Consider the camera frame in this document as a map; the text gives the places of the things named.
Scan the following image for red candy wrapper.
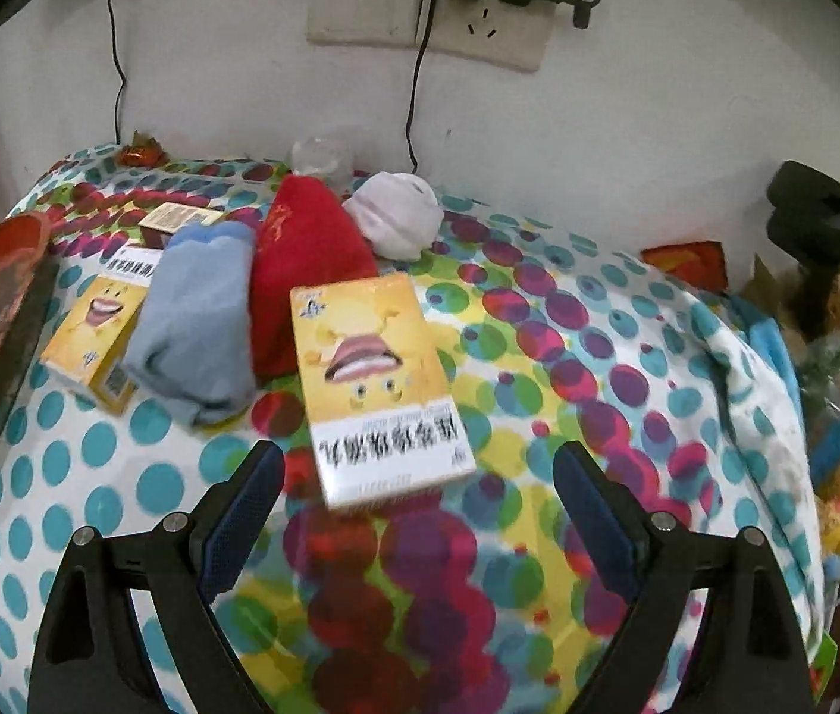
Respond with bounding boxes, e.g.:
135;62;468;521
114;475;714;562
121;130;168;166

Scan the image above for small rolled white sock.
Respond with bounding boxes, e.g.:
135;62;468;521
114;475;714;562
341;171;445;261

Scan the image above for yellow cartoon face box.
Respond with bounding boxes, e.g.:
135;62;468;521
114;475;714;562
288;273;478;511
39;244;166;418

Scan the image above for black phone stand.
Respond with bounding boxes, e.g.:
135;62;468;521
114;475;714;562
766;159;840;339

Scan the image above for beige wall socket plate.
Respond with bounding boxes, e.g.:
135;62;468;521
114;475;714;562
416;0;551;74

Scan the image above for green packet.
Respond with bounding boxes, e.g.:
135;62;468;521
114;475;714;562
813;632;839;685

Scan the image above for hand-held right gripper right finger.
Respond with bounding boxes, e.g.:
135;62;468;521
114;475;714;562
552;440;815;714

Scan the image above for clear plastic wrap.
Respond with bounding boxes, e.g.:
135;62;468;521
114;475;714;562
290;130;358;180

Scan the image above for red sock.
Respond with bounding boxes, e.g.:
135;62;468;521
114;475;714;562
249;174;380;380

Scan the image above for blue cloth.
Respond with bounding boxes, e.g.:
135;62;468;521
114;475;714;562
732;297;808;418

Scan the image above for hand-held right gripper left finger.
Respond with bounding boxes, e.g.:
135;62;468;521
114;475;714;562
29;440;287;714

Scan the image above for small brown white box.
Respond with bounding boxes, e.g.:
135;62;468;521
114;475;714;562
139;202;226;250

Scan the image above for black adapter cable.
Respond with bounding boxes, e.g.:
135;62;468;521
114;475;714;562
405;0;436;172

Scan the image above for polka dot tablecloth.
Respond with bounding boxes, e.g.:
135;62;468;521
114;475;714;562
0;141;830;714

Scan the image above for red round tray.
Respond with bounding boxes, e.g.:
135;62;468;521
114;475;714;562
0;212;60;529

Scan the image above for light blue sock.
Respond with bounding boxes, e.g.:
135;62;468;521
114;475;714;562
123;221;259;428

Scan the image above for red packet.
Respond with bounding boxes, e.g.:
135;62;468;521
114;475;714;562
641;239;729;291

